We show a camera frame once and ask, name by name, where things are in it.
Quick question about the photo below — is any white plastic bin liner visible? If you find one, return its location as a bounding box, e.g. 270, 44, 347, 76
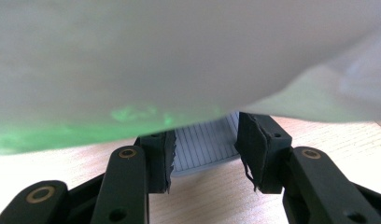
0, 0, 381, 157

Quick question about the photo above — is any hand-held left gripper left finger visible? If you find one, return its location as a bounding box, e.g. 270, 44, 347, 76
134, 130, 177, 195

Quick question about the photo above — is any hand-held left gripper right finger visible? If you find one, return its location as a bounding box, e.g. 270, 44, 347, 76
233, 111, 294, 195

